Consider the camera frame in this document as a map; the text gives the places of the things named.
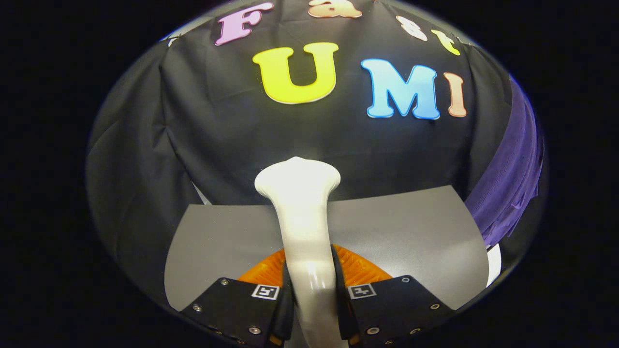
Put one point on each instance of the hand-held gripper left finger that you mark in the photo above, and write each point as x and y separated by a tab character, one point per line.
232	309

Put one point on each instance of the white garment steamer head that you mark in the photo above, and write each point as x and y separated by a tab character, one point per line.
304	217

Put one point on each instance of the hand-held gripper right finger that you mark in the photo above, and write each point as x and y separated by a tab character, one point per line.
391	309

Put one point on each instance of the grey cabinet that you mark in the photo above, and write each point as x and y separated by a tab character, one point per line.
406	241

